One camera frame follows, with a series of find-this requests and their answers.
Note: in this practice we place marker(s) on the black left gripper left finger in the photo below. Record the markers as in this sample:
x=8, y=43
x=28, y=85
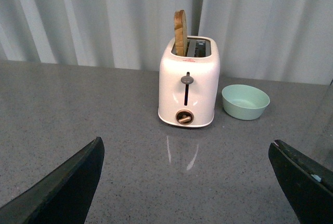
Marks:
x=63, y=196

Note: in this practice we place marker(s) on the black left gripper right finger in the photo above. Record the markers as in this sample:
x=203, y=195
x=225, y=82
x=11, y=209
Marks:
x=306, y=184

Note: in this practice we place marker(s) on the green bowl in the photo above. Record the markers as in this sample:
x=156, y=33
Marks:
x=244, y=102

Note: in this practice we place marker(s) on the cream white toaster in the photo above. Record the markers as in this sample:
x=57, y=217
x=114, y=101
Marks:
x=188, y=85

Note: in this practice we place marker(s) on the grey curtain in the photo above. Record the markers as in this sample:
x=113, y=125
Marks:
x=280, y=40

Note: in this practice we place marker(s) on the toast slice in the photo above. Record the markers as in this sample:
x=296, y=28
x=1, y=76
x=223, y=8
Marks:
x=180, y=30

